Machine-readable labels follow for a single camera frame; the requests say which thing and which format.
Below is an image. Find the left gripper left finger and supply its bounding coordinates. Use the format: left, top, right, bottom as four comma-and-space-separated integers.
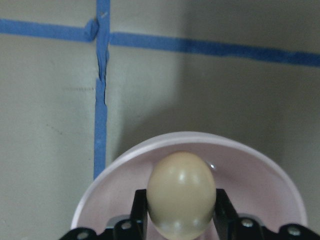
61, 189, 148, 240

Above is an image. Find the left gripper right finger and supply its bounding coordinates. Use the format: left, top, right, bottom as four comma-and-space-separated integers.
212, 188, 320, 240

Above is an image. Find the brown egg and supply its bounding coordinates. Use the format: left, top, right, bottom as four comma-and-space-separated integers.
146, 151, 216, 240

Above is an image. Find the pink bowl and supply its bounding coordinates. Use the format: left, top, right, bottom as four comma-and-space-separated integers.
71, 132, 308, 234

